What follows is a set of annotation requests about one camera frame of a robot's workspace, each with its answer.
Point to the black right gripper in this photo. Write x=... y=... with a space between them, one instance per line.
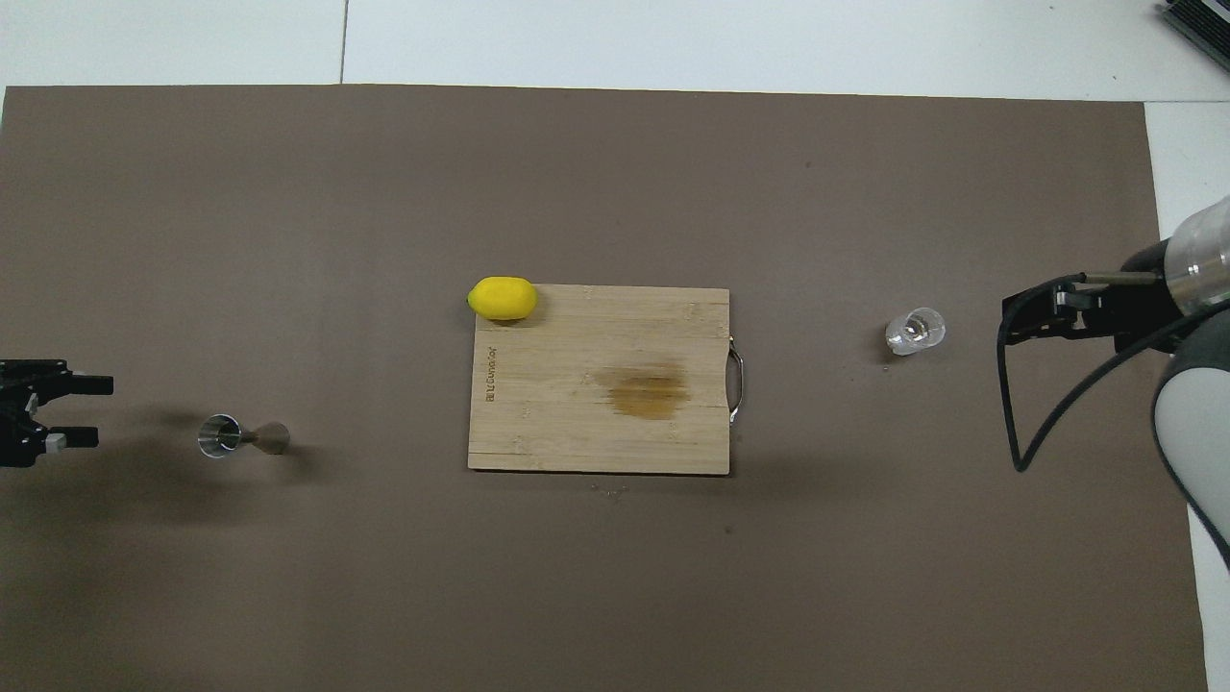
x=1143 y=303

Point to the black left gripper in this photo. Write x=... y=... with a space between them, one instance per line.
x=10 y=413

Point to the clear shot glass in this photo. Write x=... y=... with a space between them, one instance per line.
x=915 y=332

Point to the steel double jigger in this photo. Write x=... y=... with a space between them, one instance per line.
x=223 y=434

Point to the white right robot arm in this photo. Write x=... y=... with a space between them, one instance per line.
x=1196 y=423

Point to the grey ribbed device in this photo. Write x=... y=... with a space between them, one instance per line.
x=1201 y=24

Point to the yellow lemon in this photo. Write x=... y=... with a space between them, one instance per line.
x=503 y=299

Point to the bamboo cutting board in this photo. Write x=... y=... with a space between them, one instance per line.
x=577 y=423

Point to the brown table mat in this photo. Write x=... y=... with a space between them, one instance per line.
x=615 y=596

